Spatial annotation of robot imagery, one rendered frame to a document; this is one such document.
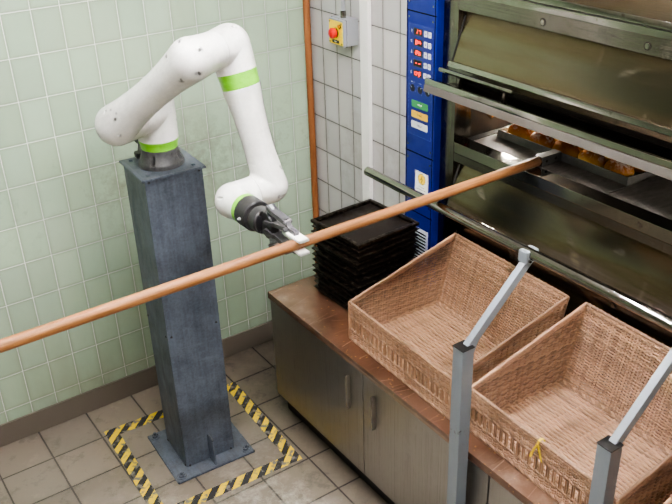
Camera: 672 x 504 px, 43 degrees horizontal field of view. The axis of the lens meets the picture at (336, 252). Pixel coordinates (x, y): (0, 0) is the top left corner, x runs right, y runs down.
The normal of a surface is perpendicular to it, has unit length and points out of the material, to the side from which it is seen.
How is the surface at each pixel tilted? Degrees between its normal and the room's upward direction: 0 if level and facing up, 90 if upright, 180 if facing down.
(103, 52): 90
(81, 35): 90
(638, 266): 70
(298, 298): 0
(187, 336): 90
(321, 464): 0
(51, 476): 0
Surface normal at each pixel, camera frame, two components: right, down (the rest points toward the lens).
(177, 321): 0.53, 0.39
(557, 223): -0.78, -0.03
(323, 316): -0.03, -0.88
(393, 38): -0.82, 0.29
